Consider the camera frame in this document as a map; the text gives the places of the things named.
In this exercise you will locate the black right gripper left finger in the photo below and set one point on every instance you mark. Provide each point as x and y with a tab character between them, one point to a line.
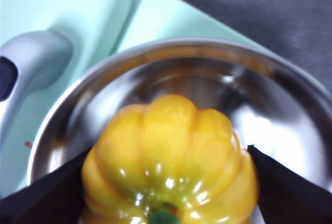
39	203

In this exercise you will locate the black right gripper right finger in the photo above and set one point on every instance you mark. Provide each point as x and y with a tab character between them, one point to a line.
293	198

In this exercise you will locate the yellow toy pumpkin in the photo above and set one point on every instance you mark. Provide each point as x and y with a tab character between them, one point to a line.
168	151

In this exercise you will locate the mint green appliance base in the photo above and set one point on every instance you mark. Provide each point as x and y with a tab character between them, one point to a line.
166	19

